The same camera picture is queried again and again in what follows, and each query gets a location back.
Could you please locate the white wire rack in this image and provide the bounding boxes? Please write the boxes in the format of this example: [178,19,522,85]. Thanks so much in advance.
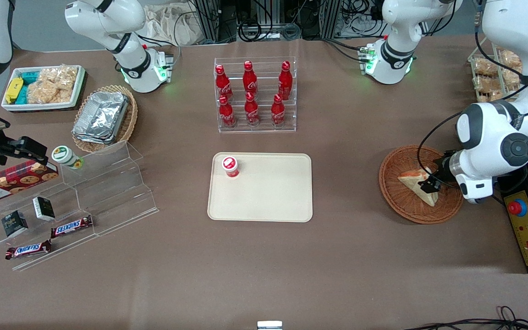
[468,48,528,103]

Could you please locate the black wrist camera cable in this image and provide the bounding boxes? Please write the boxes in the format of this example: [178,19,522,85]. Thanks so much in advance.
[417,111,462,184]

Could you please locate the oval light wicker basket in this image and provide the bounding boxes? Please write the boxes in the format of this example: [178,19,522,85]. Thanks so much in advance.
[71,85,138,154]

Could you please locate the black floor cables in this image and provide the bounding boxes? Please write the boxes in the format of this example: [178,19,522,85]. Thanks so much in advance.
[404,306,528,330]

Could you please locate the triangle sandwich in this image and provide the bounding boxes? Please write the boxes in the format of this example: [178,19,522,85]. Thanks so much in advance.
[398,170,440,207]

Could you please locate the clear acrylic bottle rack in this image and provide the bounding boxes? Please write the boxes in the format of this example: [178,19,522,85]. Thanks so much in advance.
[214,57,297,134]

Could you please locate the stack of foil containers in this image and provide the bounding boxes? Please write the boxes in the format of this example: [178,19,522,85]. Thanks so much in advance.
[72,91,129,145]

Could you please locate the green white yogurt cup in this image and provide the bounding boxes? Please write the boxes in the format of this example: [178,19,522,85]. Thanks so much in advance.
[52,146,84,170]

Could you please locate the white rectangular snack bin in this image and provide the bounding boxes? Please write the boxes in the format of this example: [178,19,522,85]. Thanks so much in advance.
[1,65,86,112]

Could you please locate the red Coca-Cola bottle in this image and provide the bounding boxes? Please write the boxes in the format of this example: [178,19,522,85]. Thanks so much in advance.
[219,95,236,128]
[215,65,233,102]
[243,60,258,95]
[244,92,260,127]
[278,61,292,101]
[271,94,286,128]

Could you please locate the white cloth bag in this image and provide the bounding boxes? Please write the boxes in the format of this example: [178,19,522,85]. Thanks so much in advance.
[143,5,206,46]

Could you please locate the clear acrylic step stand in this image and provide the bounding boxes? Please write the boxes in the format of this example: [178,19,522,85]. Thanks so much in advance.
[0,140,160,271]

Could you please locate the black cable bundle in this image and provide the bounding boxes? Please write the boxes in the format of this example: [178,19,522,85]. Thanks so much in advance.
[238,18,302,43]

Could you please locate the beige rectangular tray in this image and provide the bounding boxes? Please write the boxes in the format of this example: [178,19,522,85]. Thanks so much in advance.
[207,153,314,223]

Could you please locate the round brown wicker basket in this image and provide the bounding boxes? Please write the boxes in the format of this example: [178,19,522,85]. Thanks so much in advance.
[379,145,464,225]

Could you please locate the yellow snack package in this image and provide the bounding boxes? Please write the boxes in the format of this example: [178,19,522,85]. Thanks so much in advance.
[5,77,24,104]

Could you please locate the red cookie box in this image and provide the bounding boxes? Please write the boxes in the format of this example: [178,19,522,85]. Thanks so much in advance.
[0,160,59,205]

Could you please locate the Snickers bar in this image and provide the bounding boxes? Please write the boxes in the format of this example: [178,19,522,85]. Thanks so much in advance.
[51,215,94,238]
[5,240,52,260]

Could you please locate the clear bag of crackers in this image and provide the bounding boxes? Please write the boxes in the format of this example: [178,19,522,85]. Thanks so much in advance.
[27,66,79,105]

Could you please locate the bagged bread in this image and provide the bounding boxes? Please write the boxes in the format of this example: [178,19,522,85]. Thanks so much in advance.
[500,49,523,74]
[475,76,504,101]
[474,58,499,77]

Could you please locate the red white lidded cup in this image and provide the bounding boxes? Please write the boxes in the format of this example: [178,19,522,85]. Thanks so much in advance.
[221,156,240,179]

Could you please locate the black cable with plug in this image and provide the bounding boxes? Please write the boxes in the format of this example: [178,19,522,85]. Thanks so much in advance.
[489,183,508,207]

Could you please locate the small black box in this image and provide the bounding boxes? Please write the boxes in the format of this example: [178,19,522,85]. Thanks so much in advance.
[33,197,56,221]
[1,210,29,238]

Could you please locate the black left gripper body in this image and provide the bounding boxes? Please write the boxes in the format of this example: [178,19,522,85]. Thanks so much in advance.
[430,150,458,184]

